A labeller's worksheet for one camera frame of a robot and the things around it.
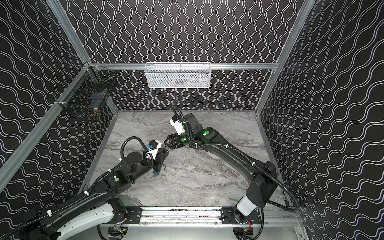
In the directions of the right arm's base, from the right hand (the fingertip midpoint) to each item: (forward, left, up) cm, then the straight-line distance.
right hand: (170, 141), depth 75 cm
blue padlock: (-7, +11, -23) cm, 26 cm away
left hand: (-6, 0, 0) cm, 6 cm away
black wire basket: (+33, +56, +5) cm, 65 cm away
